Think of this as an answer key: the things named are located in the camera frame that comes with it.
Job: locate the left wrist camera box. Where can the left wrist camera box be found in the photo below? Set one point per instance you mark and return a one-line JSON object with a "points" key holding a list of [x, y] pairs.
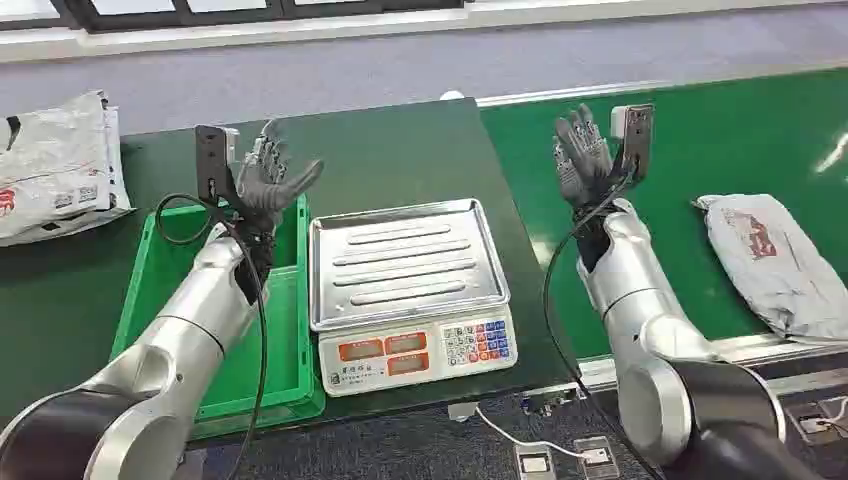
{"points": [[210, 162]]}

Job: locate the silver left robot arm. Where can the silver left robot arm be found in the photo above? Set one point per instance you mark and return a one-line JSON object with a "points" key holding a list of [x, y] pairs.
{"points": [[192, 318]]}

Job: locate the white round cap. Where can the white round cap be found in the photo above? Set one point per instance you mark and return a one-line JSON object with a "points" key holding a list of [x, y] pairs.
{"points": [[452, 95]]}

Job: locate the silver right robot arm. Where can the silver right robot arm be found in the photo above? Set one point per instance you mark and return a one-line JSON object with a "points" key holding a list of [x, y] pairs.
{"points": [[636, 298]]}

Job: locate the white window sill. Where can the white window sill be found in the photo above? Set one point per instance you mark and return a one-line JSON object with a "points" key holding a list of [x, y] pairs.
{"points": [[397, 30]]}

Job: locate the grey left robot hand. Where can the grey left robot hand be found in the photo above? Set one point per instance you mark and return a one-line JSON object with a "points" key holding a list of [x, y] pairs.
{"points": [[262, 195]]}

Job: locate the grey parcel with red print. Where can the grey parcel with red print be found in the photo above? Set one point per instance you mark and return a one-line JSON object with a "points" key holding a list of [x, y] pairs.
{"points": [[782, 278]]}

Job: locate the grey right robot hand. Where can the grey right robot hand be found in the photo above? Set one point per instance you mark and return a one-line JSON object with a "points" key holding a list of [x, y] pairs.
{"points": [[583, 166]]}

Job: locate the white scale with steel tray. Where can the white scale with steel tray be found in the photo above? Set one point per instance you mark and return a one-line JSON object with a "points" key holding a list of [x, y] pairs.
{"points": [[411, 265]]}

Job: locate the steel floor socket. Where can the steel floor socket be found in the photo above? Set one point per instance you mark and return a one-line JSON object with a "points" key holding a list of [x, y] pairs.
{"points": [[534, 464], [818, 417], [597, 457]]}

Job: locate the green conveyor belt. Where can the green conveyor belt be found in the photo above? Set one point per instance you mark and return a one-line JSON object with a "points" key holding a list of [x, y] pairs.
{"points": [[729, 132]]}

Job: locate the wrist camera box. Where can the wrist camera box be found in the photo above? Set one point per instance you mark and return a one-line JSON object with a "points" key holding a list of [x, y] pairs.
{"points": [[637, 136], [210, 162]]}

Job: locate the flat white plastic parcel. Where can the flat white plastic parcel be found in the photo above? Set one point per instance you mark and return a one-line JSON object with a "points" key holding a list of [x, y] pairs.
{"points": [[119, 192]]}

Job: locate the green plastic crate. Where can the green plastic crate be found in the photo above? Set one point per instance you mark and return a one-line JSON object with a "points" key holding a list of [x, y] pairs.
{"points": [[286, 331]]}

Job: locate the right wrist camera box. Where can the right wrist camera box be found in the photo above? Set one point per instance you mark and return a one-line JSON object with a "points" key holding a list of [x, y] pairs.
{"points": [[637, 136]]}

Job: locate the black window frame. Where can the black window frame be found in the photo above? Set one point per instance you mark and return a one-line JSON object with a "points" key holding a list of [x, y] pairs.
{"points": [[179, 16]]}

